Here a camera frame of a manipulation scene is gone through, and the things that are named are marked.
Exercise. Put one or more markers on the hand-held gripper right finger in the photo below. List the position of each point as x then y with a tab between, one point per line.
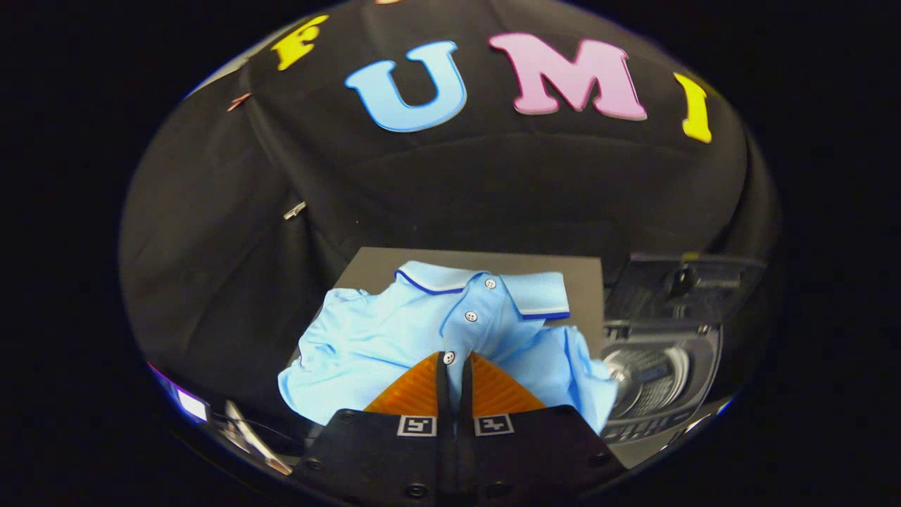
466	394

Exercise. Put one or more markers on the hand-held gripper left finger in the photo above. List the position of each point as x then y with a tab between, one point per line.
442	394

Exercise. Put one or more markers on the light blue polo shirt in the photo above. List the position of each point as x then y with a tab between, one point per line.
366	345

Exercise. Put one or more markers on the grey washing machine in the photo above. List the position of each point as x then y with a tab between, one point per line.
654	384

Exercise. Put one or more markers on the white clip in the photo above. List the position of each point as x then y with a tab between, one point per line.
294	210

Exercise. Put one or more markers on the red clip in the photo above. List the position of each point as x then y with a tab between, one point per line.
238	102

